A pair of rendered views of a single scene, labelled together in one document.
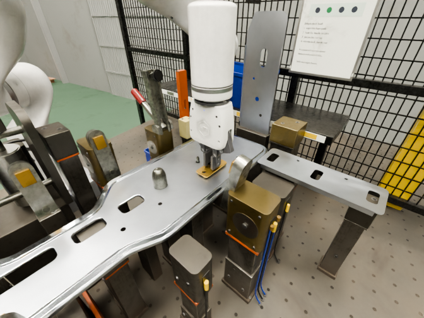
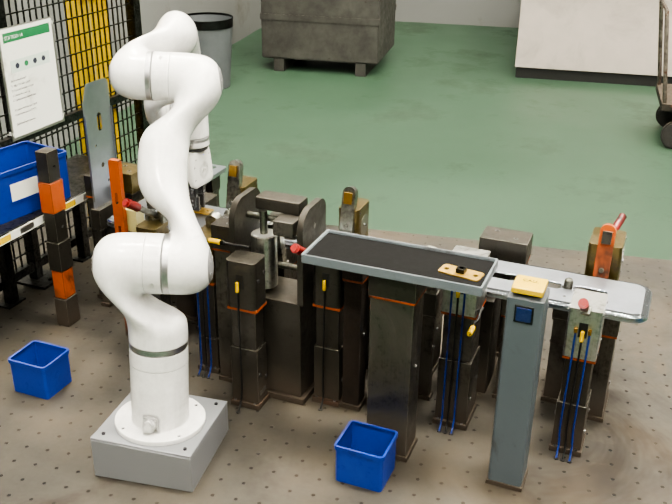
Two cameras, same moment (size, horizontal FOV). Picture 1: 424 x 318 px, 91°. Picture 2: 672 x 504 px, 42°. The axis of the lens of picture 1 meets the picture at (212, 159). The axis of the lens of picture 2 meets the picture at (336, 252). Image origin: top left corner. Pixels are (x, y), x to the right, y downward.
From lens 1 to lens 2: 2.39 m
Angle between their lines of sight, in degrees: 90
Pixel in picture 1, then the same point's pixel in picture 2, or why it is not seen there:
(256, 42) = (91, 110)
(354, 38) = (52, 81)
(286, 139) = not seen: hidden behind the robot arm
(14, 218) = (287, 285)
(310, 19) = (14, 76)
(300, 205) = not seen: hidden behind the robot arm
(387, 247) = not seen: hidden behind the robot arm
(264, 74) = (103, 136)
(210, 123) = (207, 161)
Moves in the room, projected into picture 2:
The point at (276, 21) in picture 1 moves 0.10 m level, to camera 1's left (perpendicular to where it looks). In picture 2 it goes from (101, 87) to (104, 96)
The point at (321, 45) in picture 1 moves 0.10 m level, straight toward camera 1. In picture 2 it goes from (31, 97) to (66, 99)
